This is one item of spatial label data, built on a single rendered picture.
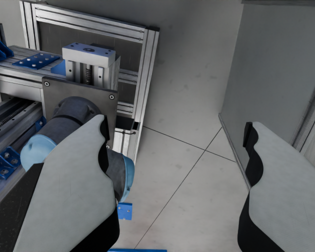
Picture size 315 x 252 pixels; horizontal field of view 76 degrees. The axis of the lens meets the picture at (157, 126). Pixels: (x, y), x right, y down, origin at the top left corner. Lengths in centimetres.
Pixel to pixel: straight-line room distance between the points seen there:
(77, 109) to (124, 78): 89
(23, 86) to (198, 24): 118
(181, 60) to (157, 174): 123
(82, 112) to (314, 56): 74
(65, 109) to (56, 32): 100
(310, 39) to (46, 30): 140
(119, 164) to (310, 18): 77
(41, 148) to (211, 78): 142
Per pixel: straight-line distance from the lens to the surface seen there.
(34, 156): 52
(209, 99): 177
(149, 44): 138
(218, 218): 288
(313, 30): 88
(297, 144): 85
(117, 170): 51
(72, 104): 62
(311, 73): 84
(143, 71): 143
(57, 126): 55
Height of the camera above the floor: 158
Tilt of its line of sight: 58 degrees down
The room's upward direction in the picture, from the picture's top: 174 degrees counter-clockwise
